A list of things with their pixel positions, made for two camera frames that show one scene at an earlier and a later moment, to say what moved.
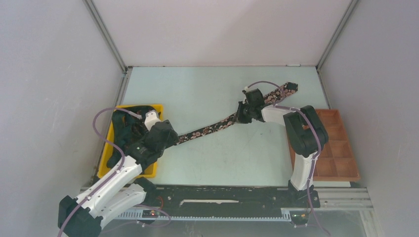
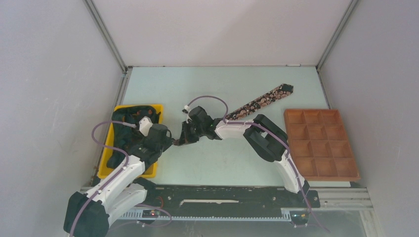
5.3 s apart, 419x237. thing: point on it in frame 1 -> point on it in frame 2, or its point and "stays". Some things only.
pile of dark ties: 128,125 stays
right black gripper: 239,118 -> 185,138
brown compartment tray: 336,161 stays
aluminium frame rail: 332,199 stays
